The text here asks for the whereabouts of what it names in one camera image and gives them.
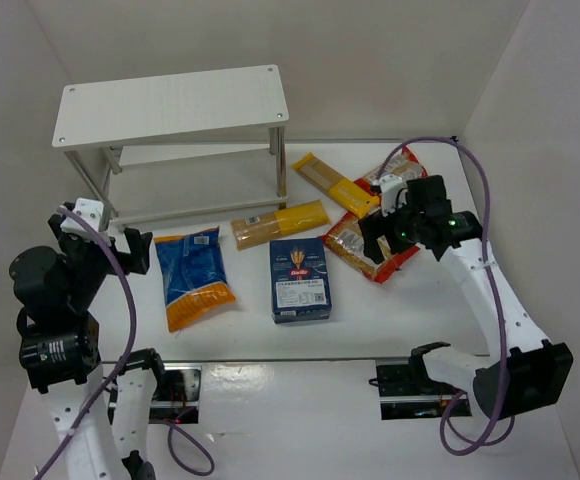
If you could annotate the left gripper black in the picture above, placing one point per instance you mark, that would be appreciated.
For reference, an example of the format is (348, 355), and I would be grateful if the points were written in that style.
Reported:
(103, 245)

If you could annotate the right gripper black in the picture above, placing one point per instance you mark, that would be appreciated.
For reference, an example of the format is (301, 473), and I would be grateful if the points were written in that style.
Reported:
(387, 228)

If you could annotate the red fusilli bag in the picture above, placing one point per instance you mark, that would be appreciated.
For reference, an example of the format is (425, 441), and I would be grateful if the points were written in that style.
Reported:
(404, 164)
(344, 239)

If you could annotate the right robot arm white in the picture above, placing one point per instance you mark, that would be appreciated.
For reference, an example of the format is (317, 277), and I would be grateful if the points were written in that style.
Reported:
(523, 369)

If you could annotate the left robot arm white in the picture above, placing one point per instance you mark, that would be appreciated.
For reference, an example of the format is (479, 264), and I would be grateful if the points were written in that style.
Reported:
(101, 419)

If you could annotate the blue Barilla pasta box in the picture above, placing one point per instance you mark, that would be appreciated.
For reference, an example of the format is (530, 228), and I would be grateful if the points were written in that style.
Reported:
(300, 286)

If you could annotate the white two-tier metal shelf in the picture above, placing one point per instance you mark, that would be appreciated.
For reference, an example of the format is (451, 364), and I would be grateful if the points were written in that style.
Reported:
(162, 148)

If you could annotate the blue orange pasta bag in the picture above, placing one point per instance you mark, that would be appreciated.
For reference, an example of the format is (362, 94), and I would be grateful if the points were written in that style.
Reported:
(193, 275)

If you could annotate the yellow spaghetti bag near shelf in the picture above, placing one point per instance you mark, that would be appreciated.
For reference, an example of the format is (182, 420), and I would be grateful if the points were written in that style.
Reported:
(256, 230)

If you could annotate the yellow spaghetti bag far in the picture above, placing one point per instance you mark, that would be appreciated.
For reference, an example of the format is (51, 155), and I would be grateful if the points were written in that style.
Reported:
(336, 186)

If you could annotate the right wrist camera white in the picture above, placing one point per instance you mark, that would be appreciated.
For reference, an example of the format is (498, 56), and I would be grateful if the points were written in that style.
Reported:
(393, 189)

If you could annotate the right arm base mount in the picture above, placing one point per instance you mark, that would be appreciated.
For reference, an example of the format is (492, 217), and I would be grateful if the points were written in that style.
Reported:
(401, 398)

